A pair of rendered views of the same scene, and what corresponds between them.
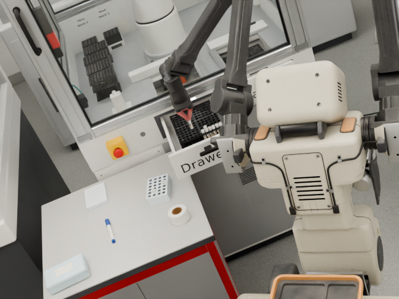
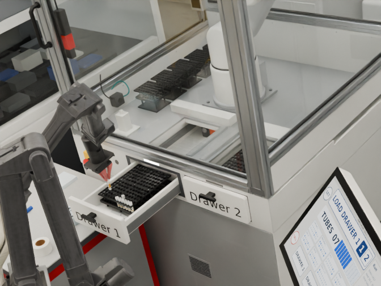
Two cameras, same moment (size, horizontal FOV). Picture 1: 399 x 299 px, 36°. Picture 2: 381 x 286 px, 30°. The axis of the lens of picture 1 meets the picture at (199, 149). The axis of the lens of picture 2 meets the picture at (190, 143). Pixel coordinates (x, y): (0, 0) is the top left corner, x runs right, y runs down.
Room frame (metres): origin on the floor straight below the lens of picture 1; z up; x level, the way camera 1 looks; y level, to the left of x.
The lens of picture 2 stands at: (0.74, -1.85, 2.36)
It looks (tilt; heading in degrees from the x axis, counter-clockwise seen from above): 31 degrees down; 48
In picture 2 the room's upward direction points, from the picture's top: 12 degrees counter-clockwise
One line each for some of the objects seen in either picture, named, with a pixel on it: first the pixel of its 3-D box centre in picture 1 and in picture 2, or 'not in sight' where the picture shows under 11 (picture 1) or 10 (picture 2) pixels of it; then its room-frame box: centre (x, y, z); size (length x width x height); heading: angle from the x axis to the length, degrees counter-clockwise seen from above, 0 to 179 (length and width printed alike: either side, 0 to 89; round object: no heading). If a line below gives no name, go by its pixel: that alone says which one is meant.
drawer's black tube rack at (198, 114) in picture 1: (198, 127); (136, 190); (2.08, -0.03, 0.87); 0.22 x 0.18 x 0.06; 1
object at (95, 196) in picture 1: (95, 196); (59, 183); (2.05, 0.45, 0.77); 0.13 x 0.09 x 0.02; 1
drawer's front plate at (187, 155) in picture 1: (209, 152); (98, 219); (1.88, -0.03, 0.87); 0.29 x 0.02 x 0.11; 91
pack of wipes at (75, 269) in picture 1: (66, 273); not in sight; (1.65, 0.59, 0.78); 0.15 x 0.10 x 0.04; 96
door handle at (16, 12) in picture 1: (27, 33); (39, 27); (2.15, 0.40, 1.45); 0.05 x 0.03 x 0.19; 1
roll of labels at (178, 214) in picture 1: (179, 215); (41, 247); (1.72, 0.16, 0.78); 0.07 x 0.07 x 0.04
